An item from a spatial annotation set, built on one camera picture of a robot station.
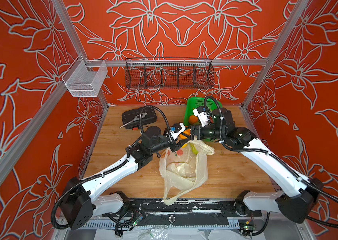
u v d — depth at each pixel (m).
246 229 0.68
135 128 1.03
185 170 0.84
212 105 1.13
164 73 1.01
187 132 0.65
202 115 0.63
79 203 0.38
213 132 0.58
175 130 0.57
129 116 1.07
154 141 0.55
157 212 0.73
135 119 1.02
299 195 0.38
